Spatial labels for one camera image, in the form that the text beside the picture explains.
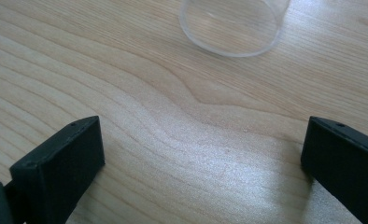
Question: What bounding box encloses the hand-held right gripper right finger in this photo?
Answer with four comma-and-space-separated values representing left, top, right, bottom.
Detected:
301, 116, 368, 224

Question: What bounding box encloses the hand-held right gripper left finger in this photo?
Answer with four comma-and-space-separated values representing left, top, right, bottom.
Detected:
9, 116, 106, 224

